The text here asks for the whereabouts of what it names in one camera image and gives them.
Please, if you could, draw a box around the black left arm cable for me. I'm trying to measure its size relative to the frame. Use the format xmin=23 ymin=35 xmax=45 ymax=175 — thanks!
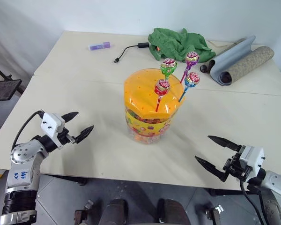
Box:
xmin=11 ymin=109 xmax=44 ymax=153

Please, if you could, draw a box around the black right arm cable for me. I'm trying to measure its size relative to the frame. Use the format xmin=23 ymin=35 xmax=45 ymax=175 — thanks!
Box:
xmin=239 ymin=180 xmax=268 ymax=225

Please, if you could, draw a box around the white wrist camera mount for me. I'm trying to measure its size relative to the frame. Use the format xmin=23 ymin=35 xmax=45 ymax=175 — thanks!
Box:
xmin=238 ymin=145 xmax=266 ymax=177
xmin=40 ymin=112 xmax=69 ymax=150

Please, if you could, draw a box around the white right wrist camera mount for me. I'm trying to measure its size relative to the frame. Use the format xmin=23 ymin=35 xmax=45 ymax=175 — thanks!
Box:
xmin=238 ymin=145 xmax=266 ymax=177

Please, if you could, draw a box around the thin tan rolled mat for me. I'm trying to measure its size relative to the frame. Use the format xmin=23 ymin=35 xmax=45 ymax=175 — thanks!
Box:
xmin=200 ymin=37 xmax=247 ymax=73

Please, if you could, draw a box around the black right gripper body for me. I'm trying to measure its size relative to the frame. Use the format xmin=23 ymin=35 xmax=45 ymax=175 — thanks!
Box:
xmin=222 ymin=151 xmax=252 ymax=182

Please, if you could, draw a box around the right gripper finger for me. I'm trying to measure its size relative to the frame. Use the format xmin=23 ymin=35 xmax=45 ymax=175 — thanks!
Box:
xmin=194 ymin=156 xmax=228 ymax=183
xmin=207 ymin=135 xmax=243 ymax=153

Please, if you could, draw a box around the pink lollipop purple stick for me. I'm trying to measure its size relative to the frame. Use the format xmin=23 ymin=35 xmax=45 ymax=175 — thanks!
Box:
xmin=179 ymin=51 xmax=200 ymax=84

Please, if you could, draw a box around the green wrapped lollipop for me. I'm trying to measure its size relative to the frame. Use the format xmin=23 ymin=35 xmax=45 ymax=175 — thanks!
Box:
xmin=160 ymin=57 xmax=178 ymax=83

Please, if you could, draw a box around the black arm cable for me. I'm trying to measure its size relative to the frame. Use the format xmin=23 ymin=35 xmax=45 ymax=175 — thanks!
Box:
xmin=11 ymin=109 xmax=44 ymax=153
xmin=239 ymin=180 xmax=268 ymax=225

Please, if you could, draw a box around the red wrapped lollipop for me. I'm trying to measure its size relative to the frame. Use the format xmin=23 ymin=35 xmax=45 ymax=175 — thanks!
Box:
xmin=153 ymin=79 xmax=171 ymax=113

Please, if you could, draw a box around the dark metal bracket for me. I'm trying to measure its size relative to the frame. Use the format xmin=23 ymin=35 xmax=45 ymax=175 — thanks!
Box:
xmin=205 ymin=205 xmax=226 ymax=225
xmin=74 ymin=200 xmax=95 ymax=225

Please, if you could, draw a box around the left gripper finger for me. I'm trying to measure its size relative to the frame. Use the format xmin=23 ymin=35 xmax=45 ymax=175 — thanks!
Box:
xmin=62 ymin=112 xmax=80 ymax=123
xmin=74 ymin=125 xmax=95 ymax=144

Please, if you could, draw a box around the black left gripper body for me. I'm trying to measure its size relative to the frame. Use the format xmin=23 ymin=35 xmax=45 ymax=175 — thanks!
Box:
xmin=57 ymin=127 xmax=76 ymax=146

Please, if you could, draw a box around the black adapter cable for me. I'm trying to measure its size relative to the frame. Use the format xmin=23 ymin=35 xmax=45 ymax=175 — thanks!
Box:
xmin=113 ymin=42 xmax=150 ymax=64

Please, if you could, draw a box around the grey rolled mat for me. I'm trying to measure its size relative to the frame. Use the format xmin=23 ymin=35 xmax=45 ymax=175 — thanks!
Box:
xmin=208 ymin=35 xmax=257 ymax=83

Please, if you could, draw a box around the blue wrapped lollipop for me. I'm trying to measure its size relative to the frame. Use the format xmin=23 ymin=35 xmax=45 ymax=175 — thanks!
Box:
xmin=177 ymin=71 xmax=200 ymax=103

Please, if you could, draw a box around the brown woven rolled mat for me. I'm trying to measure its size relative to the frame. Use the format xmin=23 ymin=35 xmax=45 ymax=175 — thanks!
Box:
xmin=219 ymin=45 xmax=275 ymax=86

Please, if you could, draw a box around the crumpled green cloth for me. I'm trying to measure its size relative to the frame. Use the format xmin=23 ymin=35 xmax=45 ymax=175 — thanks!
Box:
xmin=148 ymin=27 xmax=217 ymax=64

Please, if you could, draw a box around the yellow-lidded lollipop jar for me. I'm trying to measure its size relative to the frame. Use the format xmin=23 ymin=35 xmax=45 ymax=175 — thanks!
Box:
xmin=123 ymin=67 xmax=187 ymax=147

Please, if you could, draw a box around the small purple white stick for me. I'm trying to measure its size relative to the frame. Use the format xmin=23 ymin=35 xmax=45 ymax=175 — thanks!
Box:
xmin=88 ymin=41 xmax=112 ymax=51

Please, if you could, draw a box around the black metal stand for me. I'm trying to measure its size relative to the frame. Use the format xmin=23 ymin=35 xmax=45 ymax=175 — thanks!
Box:
xmin=0 ymin=58 xmax=23 ymax=103

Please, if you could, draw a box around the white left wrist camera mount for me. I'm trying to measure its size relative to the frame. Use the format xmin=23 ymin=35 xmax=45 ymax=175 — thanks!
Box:
xmin=40 ymin=112 xmax=69 ymax=150

